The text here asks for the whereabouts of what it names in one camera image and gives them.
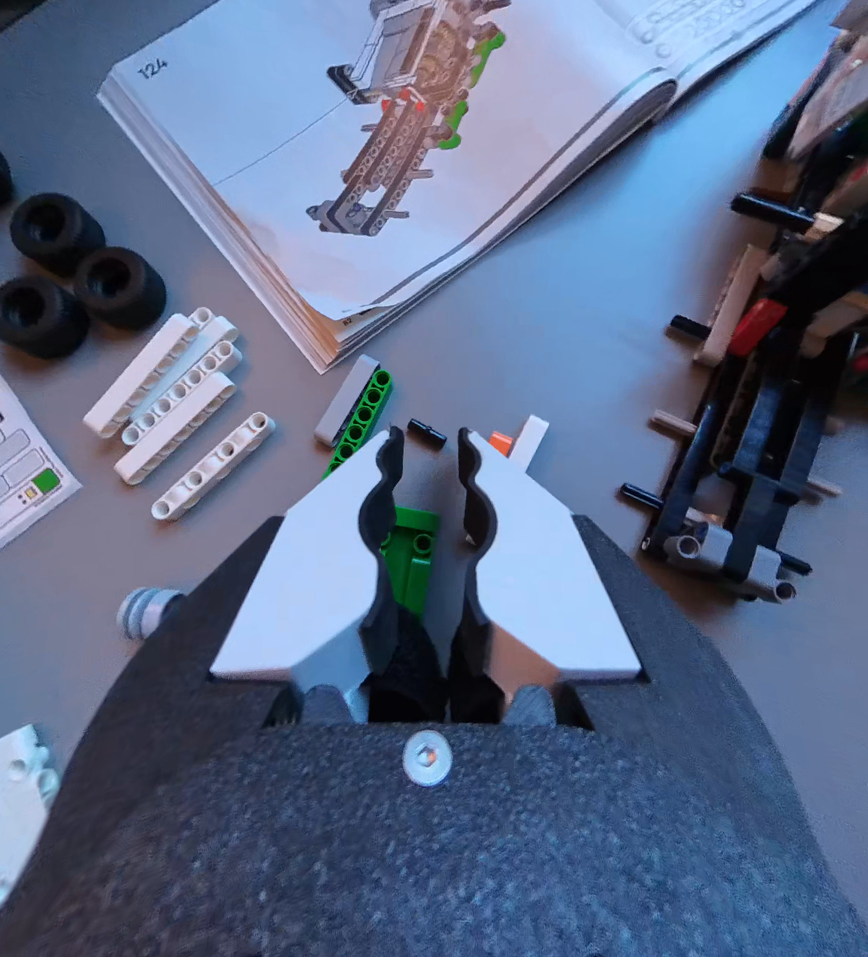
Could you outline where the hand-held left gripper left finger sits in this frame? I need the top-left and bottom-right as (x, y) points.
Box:
(210, 426), (405, 722)

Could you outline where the green lego beam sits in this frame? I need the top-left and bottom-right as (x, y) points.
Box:
(322, 370), (394, 479)

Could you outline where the white lego panel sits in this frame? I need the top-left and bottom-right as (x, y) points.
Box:
(0, 724), (61, 928)

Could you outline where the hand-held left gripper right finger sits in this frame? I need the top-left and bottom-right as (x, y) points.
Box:
(458, 428), (643, 717)

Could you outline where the grey lego plate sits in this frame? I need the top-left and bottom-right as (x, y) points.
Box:
(314, 355), (381, 448)

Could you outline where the green white sticker sheet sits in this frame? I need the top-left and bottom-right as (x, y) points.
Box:
(0, 314), (82, 584)

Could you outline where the green lego frame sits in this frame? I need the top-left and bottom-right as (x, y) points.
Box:
(382, 504), (438, 622)

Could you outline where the lego instruction booklet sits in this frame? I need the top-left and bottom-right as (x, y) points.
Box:
(96, 0), (824, 375)

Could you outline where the white lego truck model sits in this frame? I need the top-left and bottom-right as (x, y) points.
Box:
(619, 0), (868, 605)

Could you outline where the grey lego hub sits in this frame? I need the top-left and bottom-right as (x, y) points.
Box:
(116, 587), (184, 642)

